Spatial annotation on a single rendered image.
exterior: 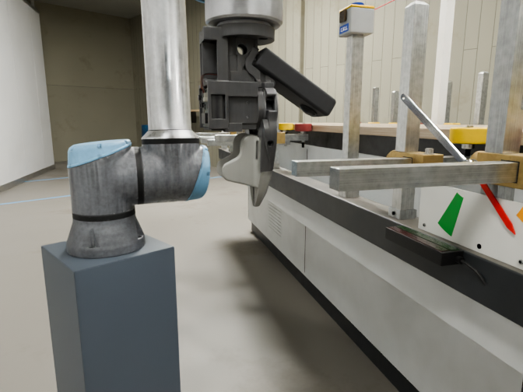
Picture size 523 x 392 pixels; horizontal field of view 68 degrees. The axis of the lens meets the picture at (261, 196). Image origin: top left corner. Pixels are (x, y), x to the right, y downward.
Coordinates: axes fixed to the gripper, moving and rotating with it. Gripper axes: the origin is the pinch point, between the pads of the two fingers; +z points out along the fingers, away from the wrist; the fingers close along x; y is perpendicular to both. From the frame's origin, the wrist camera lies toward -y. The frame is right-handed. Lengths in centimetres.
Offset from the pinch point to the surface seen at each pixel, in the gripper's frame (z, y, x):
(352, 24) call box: -34, -40, -51
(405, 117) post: -10, -41, -27
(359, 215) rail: 15, -39, -40
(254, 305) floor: 83, -35, -129
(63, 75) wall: -105, 176, -942
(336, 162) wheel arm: -1.1, -22.6, -23.0
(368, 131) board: -6, -61, -73
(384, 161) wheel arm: -1.1, -33.4, -22.8
